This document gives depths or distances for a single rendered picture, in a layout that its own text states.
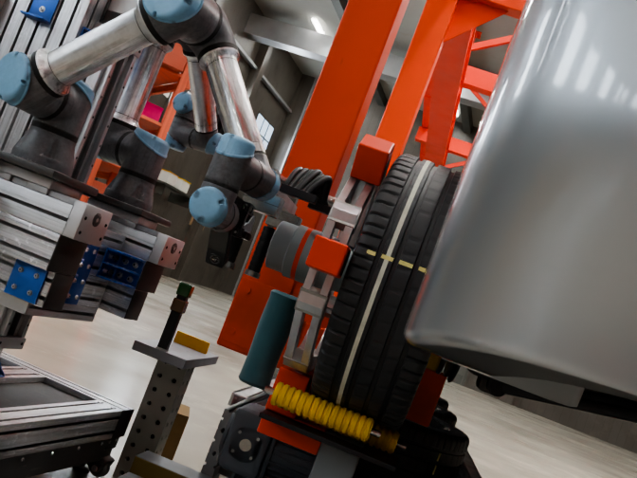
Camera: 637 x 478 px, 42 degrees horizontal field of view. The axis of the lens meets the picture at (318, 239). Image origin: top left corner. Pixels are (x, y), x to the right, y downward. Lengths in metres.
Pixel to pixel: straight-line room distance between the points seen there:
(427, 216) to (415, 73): 2.83
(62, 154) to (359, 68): 0.98
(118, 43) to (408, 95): 2.85
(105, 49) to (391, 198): 0.71
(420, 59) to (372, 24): 2.01
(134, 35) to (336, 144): 0.87
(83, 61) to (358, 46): 0.99
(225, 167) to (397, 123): 2.94
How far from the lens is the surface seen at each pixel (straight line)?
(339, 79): 2.61
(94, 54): 1.95
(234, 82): 1.89
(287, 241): 2.08
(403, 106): 4.57
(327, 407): 1.98
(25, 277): 2.10
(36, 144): 2.10
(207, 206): 1.65
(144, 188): 2.54
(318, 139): 2.56
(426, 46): 4.68
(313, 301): 1.85
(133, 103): 2.67
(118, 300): 2.49
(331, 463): 2.09
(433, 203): 1.87
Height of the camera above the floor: 0.76
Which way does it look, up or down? 4 degrees up
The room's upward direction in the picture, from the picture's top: 21 degrees clockwise
